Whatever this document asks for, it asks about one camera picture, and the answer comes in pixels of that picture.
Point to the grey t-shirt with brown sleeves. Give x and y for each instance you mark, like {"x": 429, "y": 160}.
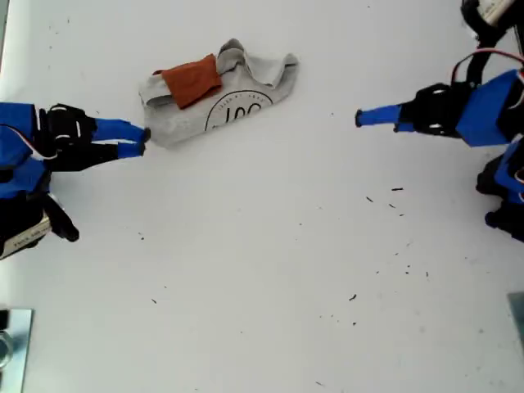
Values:
{"x": 188, "y": 82}

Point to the black clamp block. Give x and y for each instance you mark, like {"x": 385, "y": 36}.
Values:
{"x": 3, "y": 319}

